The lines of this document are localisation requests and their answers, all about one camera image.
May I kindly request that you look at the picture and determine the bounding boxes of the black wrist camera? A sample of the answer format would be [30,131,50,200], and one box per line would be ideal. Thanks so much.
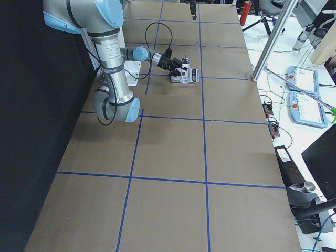
[165,48,172,58]

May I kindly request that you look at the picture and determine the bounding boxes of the blue teach pendant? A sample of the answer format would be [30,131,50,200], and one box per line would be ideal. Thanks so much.
[287,65,319,95]
[289,91,328,129]

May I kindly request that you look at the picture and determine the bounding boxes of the far blue teach pendant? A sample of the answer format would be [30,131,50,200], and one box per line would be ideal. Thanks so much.
[287,65,319,95]

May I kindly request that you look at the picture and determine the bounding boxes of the near blue teach pendant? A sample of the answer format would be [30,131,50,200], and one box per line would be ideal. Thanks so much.
[289,91,328,129]

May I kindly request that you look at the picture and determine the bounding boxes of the black camera cable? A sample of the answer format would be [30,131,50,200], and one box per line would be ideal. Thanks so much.
[97,22,174,126]

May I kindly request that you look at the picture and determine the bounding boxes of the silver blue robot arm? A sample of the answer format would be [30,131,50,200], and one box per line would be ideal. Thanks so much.
[43,1,188,122]

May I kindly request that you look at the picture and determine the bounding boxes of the far orange connector board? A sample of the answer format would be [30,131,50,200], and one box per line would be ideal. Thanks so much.
[262,103,274,117]

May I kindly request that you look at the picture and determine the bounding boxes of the orange connector board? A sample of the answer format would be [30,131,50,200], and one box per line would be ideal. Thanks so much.
[262,103,274,117]
[268,121,280,139]

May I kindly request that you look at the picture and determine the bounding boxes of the silver digital kitchen scale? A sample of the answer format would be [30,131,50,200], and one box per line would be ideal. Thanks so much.
[170,67,199,84]

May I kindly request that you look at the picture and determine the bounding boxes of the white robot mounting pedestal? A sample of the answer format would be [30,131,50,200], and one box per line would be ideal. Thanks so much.
[96,59,142,87]

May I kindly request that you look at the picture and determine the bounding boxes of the near orange connector board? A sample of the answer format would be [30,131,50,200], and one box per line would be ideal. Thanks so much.
[268,121,280,139]

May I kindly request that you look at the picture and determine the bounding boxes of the red cylinder bottle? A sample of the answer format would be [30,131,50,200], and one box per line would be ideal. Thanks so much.
[239,1,252,26]

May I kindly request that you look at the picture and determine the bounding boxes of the wooden board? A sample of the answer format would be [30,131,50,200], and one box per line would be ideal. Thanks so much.
[310,23,335,64]

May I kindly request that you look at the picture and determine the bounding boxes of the clear glass sauce bottle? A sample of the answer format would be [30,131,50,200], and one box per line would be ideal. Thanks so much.
[180,55,191,85]

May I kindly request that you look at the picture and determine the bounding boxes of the black monitor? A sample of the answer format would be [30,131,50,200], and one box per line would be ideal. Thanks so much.
[301,125,335,200]

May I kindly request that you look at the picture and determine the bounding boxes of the long metal reacher stick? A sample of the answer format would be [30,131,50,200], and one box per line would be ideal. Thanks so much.
[264,68,335,116]

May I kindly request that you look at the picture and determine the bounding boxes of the clear spray bottle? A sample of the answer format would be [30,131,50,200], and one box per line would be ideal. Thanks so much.
[292,24,315,51]

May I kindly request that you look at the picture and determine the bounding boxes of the black monitor stand clamp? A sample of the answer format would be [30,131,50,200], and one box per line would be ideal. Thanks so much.
[286,184,335,234]

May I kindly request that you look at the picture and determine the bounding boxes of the aluminium frame post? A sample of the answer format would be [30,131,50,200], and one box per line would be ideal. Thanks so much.
[251,0,298,82]

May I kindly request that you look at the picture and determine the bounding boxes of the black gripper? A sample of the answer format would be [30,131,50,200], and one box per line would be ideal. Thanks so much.
[190,0,197,20]
[157,54,187,77]

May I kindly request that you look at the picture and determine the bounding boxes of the black power brick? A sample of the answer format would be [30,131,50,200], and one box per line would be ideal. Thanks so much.
[274,145,306,187]

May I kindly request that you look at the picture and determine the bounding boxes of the black camera tripod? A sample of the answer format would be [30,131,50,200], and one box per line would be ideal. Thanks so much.
[242,15,277,36]

